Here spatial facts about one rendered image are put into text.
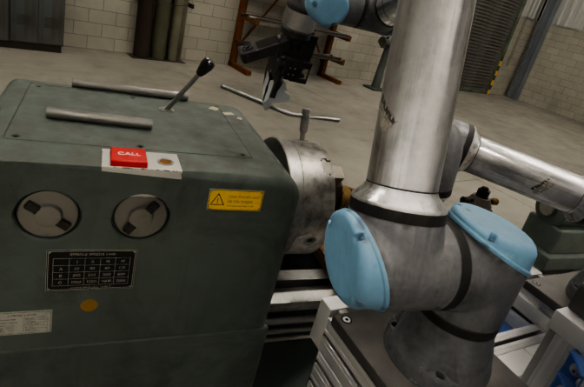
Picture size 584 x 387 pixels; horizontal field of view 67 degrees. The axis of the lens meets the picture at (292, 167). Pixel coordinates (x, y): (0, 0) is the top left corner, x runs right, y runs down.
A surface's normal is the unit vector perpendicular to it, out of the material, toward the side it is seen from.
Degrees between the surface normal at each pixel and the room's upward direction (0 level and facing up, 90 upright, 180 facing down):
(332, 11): 102
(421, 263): 73
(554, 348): 90
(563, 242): 90
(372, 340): 0
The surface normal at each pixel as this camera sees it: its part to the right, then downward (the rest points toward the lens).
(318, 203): 0.41, 0.05
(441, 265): 0.37, -0.17
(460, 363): 0.00, 0.07
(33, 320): 0.35, 0.43
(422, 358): -0.52, -0.13
